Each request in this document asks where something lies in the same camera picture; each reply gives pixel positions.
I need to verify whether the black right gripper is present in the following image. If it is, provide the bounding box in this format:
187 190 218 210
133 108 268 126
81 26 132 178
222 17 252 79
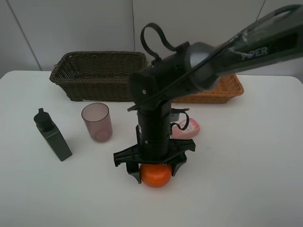
114 101 196 184

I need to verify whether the orange fruit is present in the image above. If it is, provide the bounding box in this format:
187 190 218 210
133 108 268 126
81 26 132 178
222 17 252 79
140 164 172 188

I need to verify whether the pink lotion bottle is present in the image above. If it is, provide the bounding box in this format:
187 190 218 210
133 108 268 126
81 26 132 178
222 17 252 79
171 118 200 140

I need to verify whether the black pump dispenser bottle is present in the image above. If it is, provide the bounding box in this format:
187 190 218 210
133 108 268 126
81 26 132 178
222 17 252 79
34 108 72 161

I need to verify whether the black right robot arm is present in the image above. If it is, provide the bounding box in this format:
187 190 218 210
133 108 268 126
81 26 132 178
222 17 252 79
113 4 303 182

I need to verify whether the translucent purple plastic cup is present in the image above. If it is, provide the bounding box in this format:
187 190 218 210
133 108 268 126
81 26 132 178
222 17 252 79
81 103 113 142

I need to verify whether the light brown wicker basket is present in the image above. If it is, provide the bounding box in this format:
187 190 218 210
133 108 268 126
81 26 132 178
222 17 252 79
173 74 244 104

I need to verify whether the dark brown wicker basket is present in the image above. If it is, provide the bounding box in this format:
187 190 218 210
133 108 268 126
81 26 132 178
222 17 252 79
50 51 147 102

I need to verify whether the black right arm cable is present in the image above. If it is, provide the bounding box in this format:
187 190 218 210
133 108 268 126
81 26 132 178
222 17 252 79
140 22 190 131

